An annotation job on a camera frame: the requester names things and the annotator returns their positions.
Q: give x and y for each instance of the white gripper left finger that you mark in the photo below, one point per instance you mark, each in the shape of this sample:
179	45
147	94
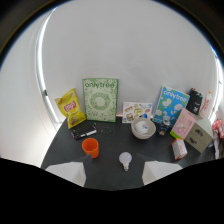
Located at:
68	171

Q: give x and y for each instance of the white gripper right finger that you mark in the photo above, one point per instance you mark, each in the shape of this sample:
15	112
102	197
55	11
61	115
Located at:
156	170

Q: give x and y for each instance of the white Peppa Pig mug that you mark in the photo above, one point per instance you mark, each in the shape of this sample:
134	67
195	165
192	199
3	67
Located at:
141	127

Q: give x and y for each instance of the small orange white box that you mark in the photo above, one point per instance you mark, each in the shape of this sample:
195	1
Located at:
179	149

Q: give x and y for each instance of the orange plastic cup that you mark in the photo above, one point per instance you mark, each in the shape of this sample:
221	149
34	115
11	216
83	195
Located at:
90	147

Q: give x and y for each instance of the white light bulb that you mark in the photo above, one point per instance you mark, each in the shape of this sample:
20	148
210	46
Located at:
125	159

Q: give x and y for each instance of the beige bowl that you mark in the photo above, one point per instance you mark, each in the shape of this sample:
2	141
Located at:
149	130

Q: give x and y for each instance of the small dark glass jar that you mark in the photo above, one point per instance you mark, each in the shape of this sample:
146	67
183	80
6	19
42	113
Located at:
163	126

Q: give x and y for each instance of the pink carton box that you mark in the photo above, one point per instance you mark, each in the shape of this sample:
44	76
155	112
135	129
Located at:
183	123

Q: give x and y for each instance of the beige drawer box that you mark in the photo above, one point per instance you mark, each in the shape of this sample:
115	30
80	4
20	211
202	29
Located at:
199	134

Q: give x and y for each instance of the sticker sheet card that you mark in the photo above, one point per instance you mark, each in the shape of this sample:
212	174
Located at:
136	111

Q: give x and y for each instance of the yellow Lays chips bag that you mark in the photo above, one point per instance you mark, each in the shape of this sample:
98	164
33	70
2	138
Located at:
71	108

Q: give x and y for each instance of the blue onlytree box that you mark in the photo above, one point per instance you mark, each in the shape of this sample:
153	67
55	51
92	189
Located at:
170	105

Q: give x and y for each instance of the red patterned cloth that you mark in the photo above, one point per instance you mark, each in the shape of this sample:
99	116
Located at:
218	135

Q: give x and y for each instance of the green onlytree box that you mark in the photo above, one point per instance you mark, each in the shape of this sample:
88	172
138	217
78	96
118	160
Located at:
100	99

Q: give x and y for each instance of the black pouch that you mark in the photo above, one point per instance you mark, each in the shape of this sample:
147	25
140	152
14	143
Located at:
194	101

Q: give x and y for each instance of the pink white bottle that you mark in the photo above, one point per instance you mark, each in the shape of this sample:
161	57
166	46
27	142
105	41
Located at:
205	105

